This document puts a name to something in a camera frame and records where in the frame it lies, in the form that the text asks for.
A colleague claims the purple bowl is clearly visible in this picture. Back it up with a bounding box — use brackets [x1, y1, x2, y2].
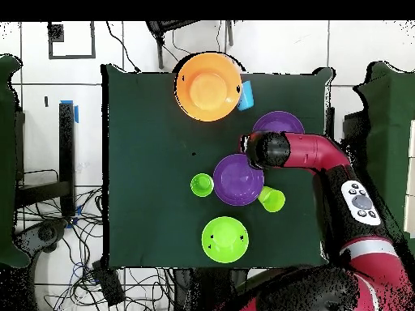
[212, 153, 266, 207]
[252, 110, 306, 134]

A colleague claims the blue cup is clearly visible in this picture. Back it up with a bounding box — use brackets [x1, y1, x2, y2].
[237, 80, 255, 112]

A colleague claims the green cup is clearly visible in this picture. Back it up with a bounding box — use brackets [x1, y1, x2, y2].
[190, 173, 215, 198]

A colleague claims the yellow-green cup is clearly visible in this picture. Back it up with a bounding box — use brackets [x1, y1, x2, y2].
[257, 185, 287, 214]

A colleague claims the orange bowl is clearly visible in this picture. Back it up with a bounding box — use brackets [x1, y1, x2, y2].
[175, 52, 243, 123]

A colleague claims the green bowl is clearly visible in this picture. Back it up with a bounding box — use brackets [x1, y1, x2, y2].
[201, 215, 250, 264]

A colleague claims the dark green table cloth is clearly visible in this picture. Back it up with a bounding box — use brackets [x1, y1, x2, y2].
[100, 64, 335, 270]

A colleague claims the green cloth covered table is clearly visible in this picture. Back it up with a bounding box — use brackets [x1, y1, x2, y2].
[351, 61, 415, 253]
[0, 54, 32, 270]

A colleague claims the white box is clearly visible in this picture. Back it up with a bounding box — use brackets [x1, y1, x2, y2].
[403, 119, 415, 239]

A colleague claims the black power adapter box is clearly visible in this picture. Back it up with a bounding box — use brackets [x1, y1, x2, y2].
[91, 260, 126, 308]

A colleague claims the black camera tripod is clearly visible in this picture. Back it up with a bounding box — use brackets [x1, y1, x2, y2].
[145, 20, 234, 70]

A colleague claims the black floor cable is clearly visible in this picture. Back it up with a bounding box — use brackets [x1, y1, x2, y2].
[105, 20, 142, 73]

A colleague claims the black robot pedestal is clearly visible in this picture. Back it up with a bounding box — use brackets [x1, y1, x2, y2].
[173, 268, 249, 311]

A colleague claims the tangle of cables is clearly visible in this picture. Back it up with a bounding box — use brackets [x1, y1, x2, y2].
[19, 187, 173, 311]

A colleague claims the grey pedestal foot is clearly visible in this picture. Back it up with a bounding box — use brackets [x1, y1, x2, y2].
[14, 219, 69, 257]

